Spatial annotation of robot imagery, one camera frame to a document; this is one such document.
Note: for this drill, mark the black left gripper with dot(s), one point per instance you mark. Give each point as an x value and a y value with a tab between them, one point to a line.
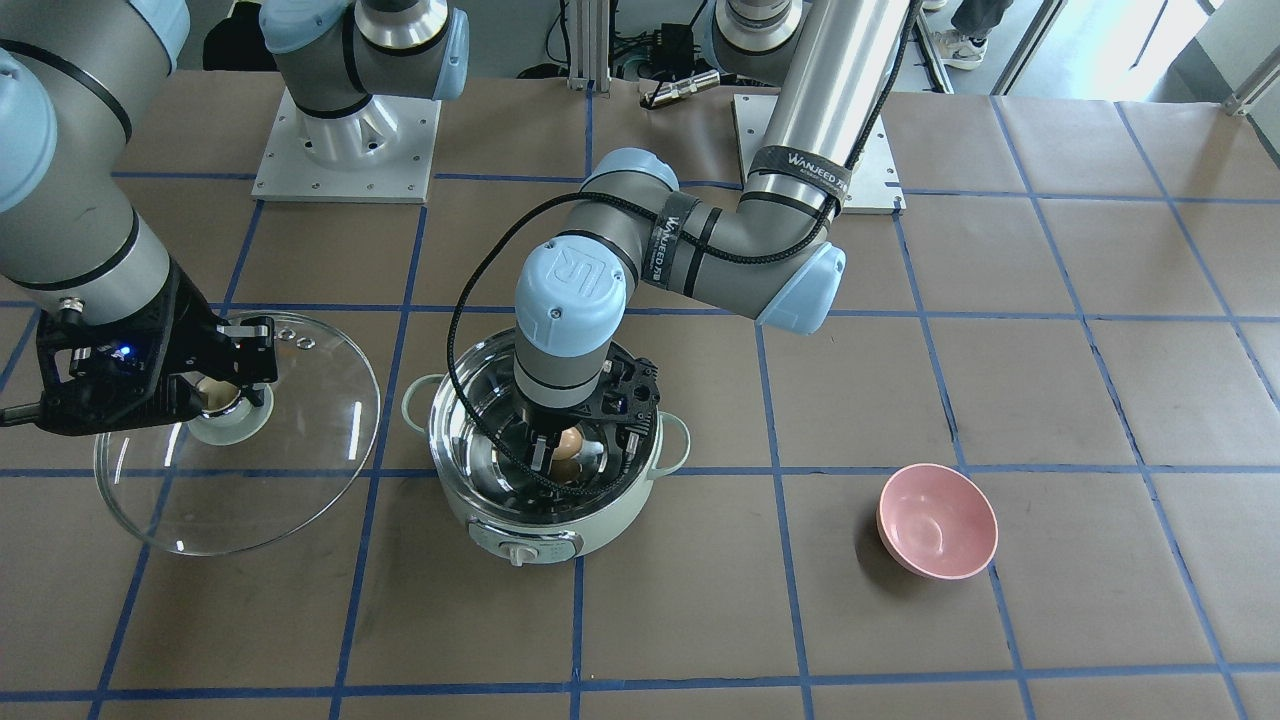
551	419

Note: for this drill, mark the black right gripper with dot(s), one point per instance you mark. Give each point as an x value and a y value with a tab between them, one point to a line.
196	349

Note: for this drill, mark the brown egg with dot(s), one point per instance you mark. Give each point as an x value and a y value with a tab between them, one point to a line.
569	446

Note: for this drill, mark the pale green cooking pot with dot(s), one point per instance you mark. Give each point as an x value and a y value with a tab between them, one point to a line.
532	503

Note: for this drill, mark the glass pot lid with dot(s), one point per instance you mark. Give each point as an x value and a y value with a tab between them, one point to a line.
241	475

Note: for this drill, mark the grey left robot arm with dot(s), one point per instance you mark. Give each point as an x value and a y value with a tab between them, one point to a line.
766	256

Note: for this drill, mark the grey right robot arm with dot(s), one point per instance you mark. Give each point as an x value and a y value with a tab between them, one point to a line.
77	75

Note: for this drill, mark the pink bowl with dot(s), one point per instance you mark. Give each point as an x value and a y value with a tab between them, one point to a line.
936	523

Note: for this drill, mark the aluminium frame post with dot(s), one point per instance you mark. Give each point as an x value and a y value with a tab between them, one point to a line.
589	45

